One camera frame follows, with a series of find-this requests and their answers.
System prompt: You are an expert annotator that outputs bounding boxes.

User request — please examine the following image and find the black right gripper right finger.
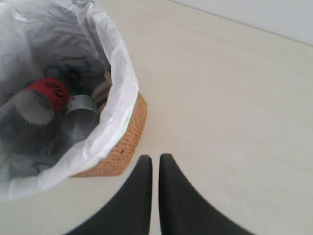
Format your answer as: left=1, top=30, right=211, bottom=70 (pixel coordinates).
left=158, top=153, right=251, bottom=235

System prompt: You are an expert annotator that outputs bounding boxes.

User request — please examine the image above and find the woven brown wicker basket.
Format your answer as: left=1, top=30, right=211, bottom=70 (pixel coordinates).
left=73, top=93, right=147, bottom=178

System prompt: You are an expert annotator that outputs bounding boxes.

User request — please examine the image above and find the brown cardboard cup carrier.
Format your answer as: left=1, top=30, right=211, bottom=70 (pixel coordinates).
left=91, top=70, right=112, bottom=108

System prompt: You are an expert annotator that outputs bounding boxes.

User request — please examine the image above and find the green label clear bottle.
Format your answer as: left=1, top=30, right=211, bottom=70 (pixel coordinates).
left=52, top=86, right=99, bottom=156

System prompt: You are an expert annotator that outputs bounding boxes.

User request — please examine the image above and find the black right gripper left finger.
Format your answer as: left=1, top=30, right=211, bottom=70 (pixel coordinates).
left=68, top=155, right=153, bottom=235

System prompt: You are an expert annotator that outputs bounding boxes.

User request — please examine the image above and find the red label clear bottle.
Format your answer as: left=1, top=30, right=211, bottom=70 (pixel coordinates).
left=0, top=67, right=81, bottom=147

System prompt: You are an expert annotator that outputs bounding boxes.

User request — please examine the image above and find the white plastic bin liner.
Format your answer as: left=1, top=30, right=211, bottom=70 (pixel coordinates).
left=0, top=0, right=139, bottom=201

